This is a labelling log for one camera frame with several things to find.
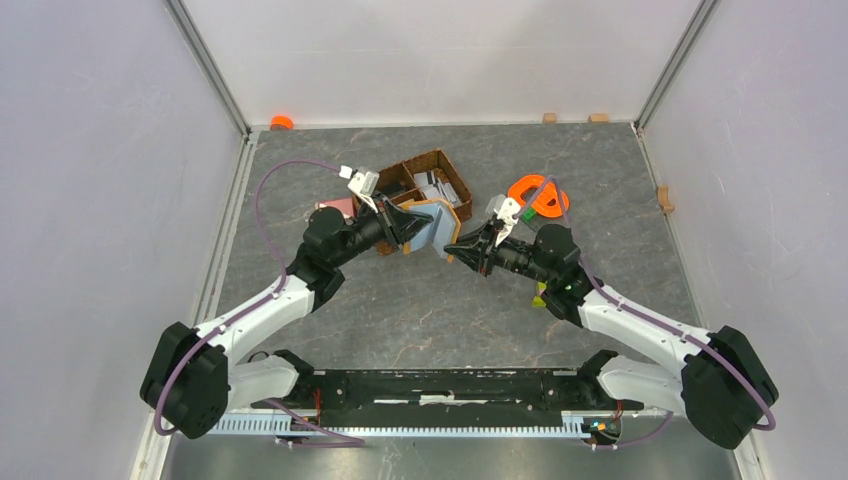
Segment orange plastic ring toy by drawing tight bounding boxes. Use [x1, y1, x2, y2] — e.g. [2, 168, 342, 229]
[507, 174, 571, 219]

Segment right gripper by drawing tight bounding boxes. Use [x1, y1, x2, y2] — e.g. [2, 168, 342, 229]
[444, 218, 554, 285]

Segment orange tape roll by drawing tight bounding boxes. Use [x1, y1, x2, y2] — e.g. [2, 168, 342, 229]
[269, 115, 294, 130]

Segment pink card box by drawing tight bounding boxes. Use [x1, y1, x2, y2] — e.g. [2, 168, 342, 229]
[315, 197, 356, 219]

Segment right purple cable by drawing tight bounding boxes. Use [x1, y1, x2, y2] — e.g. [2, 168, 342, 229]
[523, 174, 778, 449]

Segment purple cable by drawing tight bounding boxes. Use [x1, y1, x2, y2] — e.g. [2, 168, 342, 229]
[523, 174, 778, 449]
[153, 158, 369, 448]

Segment pink and green brick stack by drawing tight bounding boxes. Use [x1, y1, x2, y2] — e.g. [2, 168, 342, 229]
[532, 282, 547, 308]

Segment green toy brick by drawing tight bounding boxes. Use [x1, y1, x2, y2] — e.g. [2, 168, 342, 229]
[521, 208, 537, 223]

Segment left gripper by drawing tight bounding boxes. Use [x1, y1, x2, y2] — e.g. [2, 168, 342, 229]
[331, 191, 434, 268]

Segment wooden block right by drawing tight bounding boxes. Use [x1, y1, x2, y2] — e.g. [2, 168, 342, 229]
[588, 113, 610, 123]

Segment silver cards pile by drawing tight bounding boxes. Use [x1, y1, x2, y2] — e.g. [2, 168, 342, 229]
[413, 169, 462, 207]

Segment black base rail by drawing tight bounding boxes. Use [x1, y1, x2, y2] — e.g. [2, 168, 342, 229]
[281, 368, 644, 428]

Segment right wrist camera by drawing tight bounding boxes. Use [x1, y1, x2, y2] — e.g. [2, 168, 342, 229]
[486, 194, 522, 246]

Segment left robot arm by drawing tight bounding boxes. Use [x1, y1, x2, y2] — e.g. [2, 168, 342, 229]
[140, 194, 434, 439]

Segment yellow leather card holder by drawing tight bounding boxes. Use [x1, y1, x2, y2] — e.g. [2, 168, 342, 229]
[401, 198, 461, 262]

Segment brown woven basket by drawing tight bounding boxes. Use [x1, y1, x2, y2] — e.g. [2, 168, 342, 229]
[348, 149, 473, 262]

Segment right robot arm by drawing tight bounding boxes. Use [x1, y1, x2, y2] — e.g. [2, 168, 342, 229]
[444, 220, 779, 450]

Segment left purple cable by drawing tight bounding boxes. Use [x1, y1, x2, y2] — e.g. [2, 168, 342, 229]
[153, 158, 369, 448]

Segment wooden clip on wall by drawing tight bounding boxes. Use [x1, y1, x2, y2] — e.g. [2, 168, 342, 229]
[656, 185, 675, 215]

